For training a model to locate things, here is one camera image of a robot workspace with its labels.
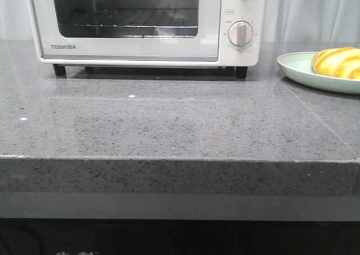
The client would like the golden striped bread roll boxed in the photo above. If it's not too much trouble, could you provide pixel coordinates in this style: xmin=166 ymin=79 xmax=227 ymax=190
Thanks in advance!
xmin=311 ymin=47 xmax=359 ymax=80

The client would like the metal wire oven rack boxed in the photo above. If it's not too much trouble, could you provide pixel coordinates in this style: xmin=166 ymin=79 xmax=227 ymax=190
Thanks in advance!
xmin=59 ymin=8 xmax=198 ymax=28

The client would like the white Toshiba toaster oven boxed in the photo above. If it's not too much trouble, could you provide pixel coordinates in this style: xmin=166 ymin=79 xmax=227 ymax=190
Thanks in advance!
xmin=26 ymin=0 xmax=266 ymax=78

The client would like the light green plate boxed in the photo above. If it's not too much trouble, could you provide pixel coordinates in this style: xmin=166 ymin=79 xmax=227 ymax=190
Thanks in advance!
xmin=277 ymin=52 xmax=359 ymax=95

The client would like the lower timer knob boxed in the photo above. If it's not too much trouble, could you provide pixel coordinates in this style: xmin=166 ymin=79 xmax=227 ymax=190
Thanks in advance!
xmin=228 ymin=21 xmax=253 ymax=47

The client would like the glass oven door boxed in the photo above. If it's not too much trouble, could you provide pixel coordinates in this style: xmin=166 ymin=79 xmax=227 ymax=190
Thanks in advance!
xmin=29 ymin=0 xmax=221 ymax=61

